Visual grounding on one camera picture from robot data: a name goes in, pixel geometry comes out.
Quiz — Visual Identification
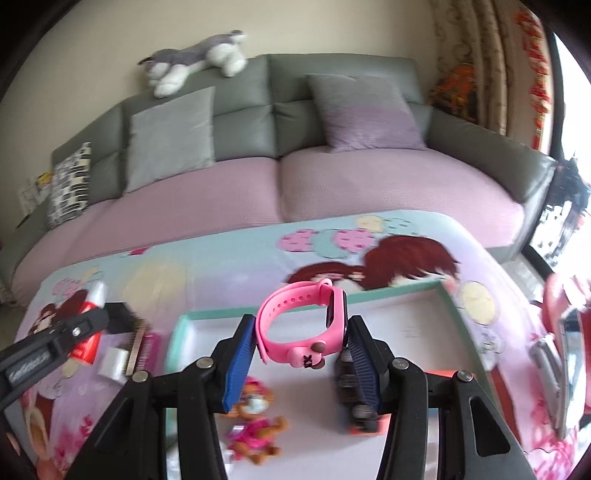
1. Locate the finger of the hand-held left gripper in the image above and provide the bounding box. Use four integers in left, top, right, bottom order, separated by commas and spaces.
48, 307, 114, 361

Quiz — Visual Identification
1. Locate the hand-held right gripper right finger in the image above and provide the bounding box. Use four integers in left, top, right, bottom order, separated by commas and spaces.
346, 315, 536, 480

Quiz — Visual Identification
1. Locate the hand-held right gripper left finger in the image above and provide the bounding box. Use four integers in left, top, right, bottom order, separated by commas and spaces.
65, 314, 257, 480

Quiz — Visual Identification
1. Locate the black orange toy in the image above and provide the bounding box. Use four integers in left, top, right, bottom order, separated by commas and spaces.
333, 348, 393, 435

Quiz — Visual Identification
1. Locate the red white toy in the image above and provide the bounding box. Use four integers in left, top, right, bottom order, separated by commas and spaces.
69, 281, 110, 366

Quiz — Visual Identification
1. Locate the pink watch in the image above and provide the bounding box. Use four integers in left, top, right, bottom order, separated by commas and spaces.
255, 278, 349, 370

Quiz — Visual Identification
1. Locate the teal rimmed white tray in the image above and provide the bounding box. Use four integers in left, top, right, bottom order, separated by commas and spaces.
164, 281, 491, 480

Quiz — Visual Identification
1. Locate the bear doll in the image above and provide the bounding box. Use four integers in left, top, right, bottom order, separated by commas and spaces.
225, 376, 289, 462

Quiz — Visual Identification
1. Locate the small white box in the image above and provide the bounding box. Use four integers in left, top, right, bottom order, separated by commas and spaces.
98, 347, 129, 385

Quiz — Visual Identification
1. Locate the small pink box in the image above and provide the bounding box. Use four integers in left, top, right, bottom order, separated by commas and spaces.
141, 333, 161, 370

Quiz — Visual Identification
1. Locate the printed cartoon blanket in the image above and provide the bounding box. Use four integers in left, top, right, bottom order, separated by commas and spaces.
14, 210, 591, 480

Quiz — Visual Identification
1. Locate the black white patterned pillow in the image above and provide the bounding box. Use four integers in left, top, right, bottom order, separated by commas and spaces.
46, 142, 92, 229

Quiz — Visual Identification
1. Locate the pink sofa seat cover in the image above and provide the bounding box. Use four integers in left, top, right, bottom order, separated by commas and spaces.
11, 148, 527, 301

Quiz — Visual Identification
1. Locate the red chair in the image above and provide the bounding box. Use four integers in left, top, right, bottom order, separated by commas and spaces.
541, 272, 591, 370

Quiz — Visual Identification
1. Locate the light grey cushion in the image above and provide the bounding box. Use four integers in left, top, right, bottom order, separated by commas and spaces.
124, 86, 217, 193

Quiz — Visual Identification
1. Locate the purple grey cushion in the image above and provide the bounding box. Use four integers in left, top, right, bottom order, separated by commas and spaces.
307, 74, 428, 153

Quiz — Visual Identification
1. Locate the grey sofa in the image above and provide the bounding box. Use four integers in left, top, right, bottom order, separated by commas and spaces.
0, 53, 559, 305

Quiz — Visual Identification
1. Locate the orange patterned object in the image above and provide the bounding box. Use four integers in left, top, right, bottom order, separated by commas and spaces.
429, 65, 478, 123

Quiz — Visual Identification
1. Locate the grey white plush dog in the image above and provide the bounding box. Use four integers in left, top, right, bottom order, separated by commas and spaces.
137, 30, 250, 99

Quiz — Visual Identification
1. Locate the beige patterned curtain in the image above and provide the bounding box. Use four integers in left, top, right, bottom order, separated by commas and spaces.
429, 0, 522, 137

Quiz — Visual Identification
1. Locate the grey white frame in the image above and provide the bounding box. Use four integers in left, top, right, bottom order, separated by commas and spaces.
530, 309, 585, 439

